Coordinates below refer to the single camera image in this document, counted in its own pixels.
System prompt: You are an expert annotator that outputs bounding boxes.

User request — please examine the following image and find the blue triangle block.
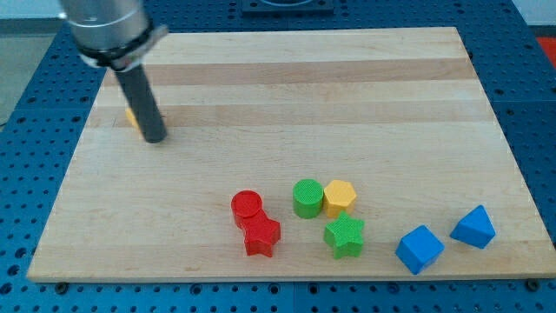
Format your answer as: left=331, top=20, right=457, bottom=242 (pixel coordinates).
left=450, top=205, right=496, bottom=249

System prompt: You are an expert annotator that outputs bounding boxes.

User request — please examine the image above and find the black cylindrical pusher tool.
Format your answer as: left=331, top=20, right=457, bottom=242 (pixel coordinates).
left=116, top=65, right=167, bottom=143

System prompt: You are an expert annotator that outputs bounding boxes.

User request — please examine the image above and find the blue cube block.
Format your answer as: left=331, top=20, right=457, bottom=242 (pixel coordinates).
left=395, top=225, right=445, bottom=275

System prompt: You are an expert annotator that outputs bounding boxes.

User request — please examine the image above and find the yellow heart block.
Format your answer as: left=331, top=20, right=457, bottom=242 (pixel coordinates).
left=125, top=108, right=140, bottom=130

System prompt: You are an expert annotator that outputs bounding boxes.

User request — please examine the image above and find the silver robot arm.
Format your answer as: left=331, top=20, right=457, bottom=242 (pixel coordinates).
left=60, top=0, right=169, bottom=72

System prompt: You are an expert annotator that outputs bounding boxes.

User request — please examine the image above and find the green star block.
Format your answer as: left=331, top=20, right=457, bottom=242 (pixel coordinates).
left=323, top=211, right=365, bottom=259

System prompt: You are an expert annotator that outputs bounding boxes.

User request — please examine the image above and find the yellow hexagon block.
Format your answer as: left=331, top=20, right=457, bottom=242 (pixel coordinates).
left=323, top=180, right=357, bottom=218

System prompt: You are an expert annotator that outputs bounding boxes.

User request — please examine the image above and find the green cylinder block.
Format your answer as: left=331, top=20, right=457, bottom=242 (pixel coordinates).
left=293, top=179, right=324, bottom=219

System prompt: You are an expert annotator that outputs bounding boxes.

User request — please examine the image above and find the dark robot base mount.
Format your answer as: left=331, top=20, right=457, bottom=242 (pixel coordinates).
left=238, top=0, right=334, bottom=17

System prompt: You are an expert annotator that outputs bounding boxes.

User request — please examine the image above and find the red cylinder block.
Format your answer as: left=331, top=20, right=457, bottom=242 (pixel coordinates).
left=230, top=190, right=262, bottom=229

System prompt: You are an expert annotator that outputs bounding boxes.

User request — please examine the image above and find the red star block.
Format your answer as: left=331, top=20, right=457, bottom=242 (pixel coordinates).
left=241, top=210, right=281, bottom=257

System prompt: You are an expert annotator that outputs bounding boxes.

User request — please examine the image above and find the wooden board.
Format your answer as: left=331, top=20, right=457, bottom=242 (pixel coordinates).
left=27, top=27, right=555, bottom=283

